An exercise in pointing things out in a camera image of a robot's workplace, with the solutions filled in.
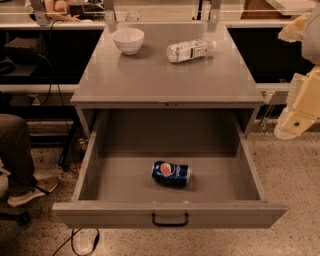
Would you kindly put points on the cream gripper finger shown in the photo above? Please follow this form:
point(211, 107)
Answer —
point(294, 31)
point(303, 106)

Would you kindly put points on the blue pepsi can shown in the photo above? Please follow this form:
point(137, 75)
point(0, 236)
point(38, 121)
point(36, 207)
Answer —
point(171, 174)

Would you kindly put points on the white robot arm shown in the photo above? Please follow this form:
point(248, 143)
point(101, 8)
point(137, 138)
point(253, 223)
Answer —
point(310, 46)

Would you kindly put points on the grey open top drawer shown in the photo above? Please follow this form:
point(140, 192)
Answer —
point(115, 188)

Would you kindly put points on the clear plastic water bottle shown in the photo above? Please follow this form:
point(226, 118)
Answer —
point(189, 50)

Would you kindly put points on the grey metal cabinet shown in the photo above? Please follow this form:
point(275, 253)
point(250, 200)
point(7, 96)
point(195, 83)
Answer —
point(148, 80)

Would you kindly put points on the white ceramic bowl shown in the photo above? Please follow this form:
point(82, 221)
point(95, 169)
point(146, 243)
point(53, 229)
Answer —
point(128, 40)

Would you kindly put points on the tan shoe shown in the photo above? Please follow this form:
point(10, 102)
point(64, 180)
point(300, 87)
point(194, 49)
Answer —
point(43, 187)

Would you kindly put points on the person leg brown trousers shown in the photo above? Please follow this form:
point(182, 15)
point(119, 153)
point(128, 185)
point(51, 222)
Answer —
point(15, 153)

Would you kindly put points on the black office chair base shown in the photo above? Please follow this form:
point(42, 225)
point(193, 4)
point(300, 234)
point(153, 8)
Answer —
point(21, 219)

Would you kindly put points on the black drawer handle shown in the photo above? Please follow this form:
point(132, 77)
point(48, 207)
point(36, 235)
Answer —
point(170, 221)

